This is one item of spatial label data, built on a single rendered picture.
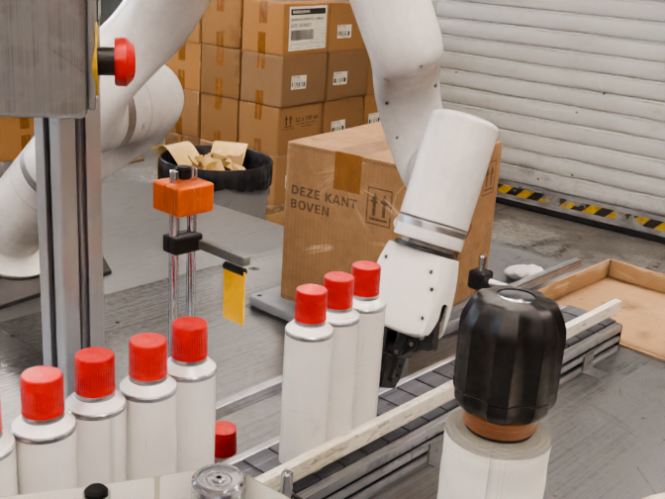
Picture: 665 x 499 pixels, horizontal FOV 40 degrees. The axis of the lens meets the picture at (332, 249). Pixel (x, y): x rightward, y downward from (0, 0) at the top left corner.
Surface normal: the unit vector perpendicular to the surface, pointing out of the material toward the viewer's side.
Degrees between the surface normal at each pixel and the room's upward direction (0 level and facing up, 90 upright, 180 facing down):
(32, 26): 90
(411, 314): 70
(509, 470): 92
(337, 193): 90
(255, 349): 0
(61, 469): 90
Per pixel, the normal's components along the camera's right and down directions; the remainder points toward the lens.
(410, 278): -0.62, -0.14
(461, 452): -0.77, 0.19
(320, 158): -0.57, 0.22
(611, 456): 0.06, -0.95
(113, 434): 0.77, 0.25
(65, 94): 0.21, 0.32
